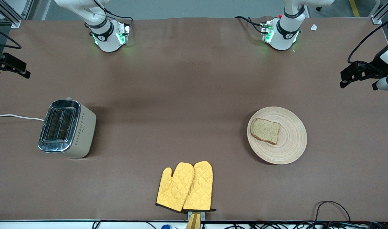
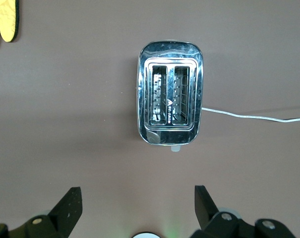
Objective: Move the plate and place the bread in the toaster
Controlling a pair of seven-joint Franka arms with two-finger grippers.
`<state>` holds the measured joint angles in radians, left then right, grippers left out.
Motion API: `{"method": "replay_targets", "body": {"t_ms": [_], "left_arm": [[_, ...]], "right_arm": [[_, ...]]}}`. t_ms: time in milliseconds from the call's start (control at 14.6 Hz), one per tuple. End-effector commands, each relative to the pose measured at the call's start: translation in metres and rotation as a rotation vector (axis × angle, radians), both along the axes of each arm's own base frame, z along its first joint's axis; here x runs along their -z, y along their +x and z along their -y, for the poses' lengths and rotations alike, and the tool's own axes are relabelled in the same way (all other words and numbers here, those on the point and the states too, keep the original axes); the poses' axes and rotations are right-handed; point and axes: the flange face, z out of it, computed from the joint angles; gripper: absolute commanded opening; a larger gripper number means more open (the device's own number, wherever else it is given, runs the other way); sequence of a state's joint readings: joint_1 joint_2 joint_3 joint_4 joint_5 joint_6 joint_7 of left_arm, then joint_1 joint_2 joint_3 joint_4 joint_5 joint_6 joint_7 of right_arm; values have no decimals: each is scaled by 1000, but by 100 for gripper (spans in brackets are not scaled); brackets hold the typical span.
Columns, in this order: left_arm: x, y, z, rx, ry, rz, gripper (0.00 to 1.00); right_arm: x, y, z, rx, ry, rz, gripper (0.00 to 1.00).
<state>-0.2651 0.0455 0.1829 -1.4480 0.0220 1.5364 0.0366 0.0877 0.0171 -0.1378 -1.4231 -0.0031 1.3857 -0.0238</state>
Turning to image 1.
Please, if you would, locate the round wooden plate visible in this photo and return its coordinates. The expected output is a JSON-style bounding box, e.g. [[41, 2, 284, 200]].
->
[[247, 107, 308, 165]]

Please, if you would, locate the brown bread slice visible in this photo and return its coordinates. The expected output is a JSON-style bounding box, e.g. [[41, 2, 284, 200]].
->
[[250, 118, 281, 145]]

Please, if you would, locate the chrome and cream toaster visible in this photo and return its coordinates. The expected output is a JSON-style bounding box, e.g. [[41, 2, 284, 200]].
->
[[38, 97, 97, 159]]

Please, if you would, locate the brown table cover mat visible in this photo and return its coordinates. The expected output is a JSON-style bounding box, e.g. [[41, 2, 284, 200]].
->
[[0, 17, 388, 221]]

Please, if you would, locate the yellow quilted oven mitt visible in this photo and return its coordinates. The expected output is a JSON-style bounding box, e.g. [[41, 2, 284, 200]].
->
[[182, 161, 217, 212], [156, 162, 195, 212]]

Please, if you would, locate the aluminium frame post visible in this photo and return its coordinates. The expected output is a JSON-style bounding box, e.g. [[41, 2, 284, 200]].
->
[[0, 0, 34, 28], [371, 0, 388, 25]]

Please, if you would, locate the white toaster power cord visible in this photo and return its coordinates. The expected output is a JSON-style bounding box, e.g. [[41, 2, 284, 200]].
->
[[0, 114, 45, 122]]

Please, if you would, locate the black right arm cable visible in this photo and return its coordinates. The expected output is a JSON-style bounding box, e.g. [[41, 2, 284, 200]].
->
[[92, 0, 134, 30]]

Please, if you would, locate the black left arm base cable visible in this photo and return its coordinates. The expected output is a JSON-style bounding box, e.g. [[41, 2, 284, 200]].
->
[[235, 16, 266, 34]]

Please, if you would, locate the looped black cable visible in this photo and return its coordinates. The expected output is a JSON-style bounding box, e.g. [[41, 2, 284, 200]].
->
[[314, 201, 351, 223]]

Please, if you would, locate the black cable bundle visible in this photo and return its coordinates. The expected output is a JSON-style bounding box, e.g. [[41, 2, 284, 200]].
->
[[226, 221, 388, 229]]

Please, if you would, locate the small metal bracket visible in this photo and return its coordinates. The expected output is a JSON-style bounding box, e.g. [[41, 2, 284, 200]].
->
[[187, 211, 206, 221]]

